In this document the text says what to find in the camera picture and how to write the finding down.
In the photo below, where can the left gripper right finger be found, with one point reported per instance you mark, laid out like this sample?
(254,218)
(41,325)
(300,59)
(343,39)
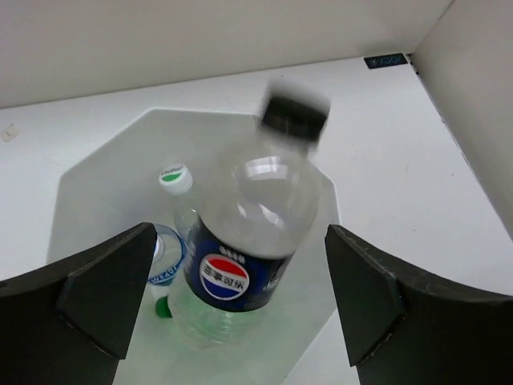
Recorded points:
(405,325)

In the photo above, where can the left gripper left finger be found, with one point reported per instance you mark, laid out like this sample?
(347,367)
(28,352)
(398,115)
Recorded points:
(71,322)

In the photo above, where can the blue label clear bottle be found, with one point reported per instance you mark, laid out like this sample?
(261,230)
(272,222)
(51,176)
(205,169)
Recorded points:
(169,253)

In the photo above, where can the green label clear bottle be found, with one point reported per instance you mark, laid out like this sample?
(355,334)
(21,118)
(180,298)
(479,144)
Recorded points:
(177,181)

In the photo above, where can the Pepsi label clear bottle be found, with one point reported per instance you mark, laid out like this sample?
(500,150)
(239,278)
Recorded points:
(259,198)

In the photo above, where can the green plastic bottle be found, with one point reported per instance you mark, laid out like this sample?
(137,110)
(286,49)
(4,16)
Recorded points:
(162,309)

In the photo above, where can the right dark corner label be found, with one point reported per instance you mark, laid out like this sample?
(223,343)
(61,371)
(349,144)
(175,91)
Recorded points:
(383,61)

